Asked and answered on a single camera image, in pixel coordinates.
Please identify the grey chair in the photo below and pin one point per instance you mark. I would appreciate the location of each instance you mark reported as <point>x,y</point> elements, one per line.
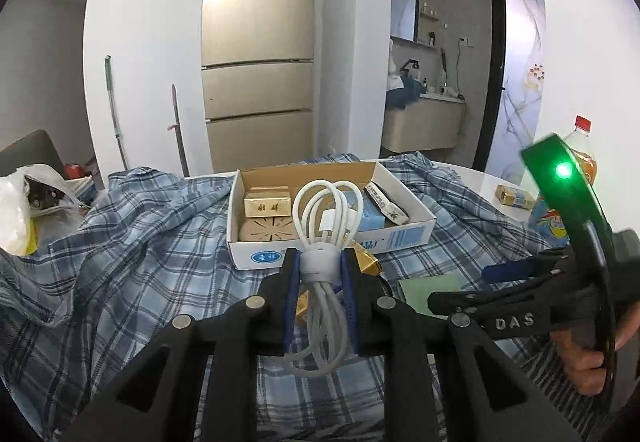
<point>35,148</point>

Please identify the black Face box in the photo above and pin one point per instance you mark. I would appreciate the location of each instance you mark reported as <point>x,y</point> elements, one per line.
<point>388,208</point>

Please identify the small yellow blue pack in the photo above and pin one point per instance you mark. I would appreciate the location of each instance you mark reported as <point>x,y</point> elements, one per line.
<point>514,197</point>

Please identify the beige vanity cabinet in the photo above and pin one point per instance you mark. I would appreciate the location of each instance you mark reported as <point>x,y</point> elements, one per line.
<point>432,122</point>

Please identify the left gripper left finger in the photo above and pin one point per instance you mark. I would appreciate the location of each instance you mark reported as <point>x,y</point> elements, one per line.
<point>196,379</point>

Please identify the dark broom handle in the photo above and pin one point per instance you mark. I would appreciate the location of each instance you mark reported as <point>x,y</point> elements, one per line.
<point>176,128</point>

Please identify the gold red cigarette carton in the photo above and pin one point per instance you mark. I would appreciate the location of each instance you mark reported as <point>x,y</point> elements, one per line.
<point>273,201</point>

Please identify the red bags on floor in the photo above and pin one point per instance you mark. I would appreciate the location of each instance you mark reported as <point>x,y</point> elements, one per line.
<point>73,171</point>

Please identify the yellow blue cigarette pack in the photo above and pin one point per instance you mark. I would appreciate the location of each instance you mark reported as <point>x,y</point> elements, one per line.
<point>368,264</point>

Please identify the green notepad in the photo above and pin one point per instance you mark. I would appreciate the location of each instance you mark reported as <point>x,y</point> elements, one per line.
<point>416,291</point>

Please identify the white plastic bag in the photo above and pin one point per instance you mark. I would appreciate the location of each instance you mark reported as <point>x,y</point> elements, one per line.
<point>38,206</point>

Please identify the blue clothing on counter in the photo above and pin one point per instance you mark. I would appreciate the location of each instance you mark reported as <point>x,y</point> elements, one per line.
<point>404,92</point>

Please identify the wall mirror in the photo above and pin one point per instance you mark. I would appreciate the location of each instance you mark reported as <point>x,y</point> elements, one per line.
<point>404,17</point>

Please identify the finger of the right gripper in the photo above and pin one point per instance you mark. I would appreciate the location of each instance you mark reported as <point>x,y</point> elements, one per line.
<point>531,267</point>
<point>555,289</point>

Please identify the red iced tea bottle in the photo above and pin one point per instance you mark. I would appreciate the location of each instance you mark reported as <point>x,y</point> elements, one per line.
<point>562,169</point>

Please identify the gold three-door refrigerator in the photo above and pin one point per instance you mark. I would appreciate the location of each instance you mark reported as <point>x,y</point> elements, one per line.
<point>258,81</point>

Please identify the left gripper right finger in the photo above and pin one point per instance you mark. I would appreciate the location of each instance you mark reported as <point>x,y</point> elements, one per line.
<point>444,379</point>

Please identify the grey mop handle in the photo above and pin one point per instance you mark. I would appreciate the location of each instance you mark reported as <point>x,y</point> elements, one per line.
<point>113,110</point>

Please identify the open cardboard box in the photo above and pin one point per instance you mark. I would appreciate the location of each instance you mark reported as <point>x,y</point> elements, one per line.
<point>320,210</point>

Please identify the round tan perforated disc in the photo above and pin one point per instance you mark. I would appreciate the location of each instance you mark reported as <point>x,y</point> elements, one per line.
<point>267,230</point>

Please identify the light blue tissue pack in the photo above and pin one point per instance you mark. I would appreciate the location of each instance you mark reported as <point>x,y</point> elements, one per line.
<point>372,218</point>

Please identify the person's right hand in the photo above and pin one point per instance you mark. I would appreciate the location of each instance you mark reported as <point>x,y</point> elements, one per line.
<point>583,367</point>

